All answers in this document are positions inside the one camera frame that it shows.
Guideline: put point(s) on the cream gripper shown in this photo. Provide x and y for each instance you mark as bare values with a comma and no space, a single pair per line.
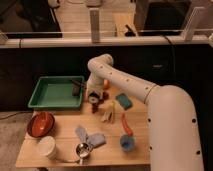
94,93

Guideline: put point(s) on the green plastic tray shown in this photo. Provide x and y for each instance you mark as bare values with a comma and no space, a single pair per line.
55,93

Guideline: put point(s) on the orange fruit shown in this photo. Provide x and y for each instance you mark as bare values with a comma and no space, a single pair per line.
106,84

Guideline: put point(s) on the grey blue cloth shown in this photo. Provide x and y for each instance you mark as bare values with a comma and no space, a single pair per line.
94,140

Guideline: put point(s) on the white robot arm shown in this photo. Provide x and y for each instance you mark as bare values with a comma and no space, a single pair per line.
174,139

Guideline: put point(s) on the blue small cup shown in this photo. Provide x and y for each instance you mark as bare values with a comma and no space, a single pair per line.
127,143

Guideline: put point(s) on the orange carrot toy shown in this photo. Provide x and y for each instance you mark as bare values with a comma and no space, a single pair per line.
126,128

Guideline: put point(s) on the red brown bowl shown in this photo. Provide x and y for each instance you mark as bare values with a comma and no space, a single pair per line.
40,124

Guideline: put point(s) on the black handled brush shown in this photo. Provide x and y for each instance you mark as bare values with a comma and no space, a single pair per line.
82,86

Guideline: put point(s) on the black rectangular block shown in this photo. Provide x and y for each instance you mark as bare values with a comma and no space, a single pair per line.
76,88

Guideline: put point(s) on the teal sponge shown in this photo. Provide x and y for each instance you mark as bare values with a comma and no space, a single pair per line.
124,101

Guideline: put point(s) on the dark grape bunch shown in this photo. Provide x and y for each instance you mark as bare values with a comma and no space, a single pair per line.
97,104

